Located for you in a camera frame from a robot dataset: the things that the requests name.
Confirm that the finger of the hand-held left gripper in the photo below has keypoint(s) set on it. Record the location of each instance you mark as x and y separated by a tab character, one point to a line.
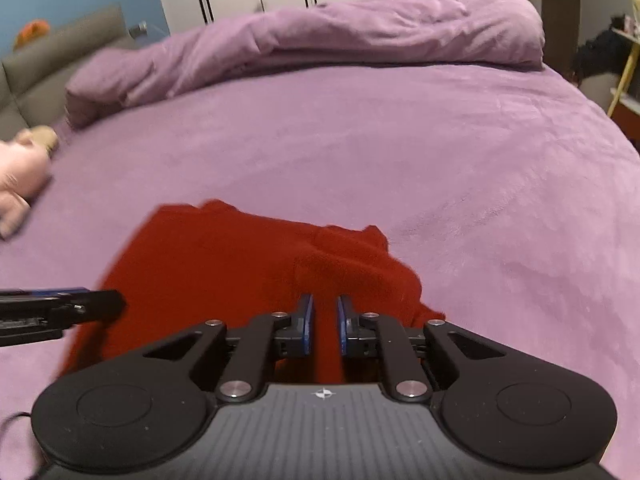
75	307

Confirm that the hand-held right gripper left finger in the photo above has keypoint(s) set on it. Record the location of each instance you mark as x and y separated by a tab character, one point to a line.
307	327

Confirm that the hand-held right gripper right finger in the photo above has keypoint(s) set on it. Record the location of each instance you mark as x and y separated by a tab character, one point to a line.
342	327

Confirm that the red knit cardigan sweater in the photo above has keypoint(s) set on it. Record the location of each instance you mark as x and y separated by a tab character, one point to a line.
210	265

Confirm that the pink plush toy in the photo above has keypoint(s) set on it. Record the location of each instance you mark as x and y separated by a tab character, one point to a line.
20	170

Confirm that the purple fleece bed sheet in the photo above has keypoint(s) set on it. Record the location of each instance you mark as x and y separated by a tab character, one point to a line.
400	150

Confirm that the grey padded headboard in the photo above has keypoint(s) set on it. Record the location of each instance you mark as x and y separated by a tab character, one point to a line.
55	55

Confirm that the orange plush toy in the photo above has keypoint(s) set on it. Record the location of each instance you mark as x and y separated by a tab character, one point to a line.
31	34

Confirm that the purple rolled duvet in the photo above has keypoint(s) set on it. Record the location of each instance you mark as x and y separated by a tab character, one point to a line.
325	40

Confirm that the orange round basket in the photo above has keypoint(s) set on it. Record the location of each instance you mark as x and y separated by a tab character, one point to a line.
629	122

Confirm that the dark clothing pile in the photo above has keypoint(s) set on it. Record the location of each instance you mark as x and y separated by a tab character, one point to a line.
600	55

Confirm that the yellow side table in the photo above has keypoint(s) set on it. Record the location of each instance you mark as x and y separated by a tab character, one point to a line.
622	77

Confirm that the wall charger plug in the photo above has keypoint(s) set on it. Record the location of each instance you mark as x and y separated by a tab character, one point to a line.
137	30

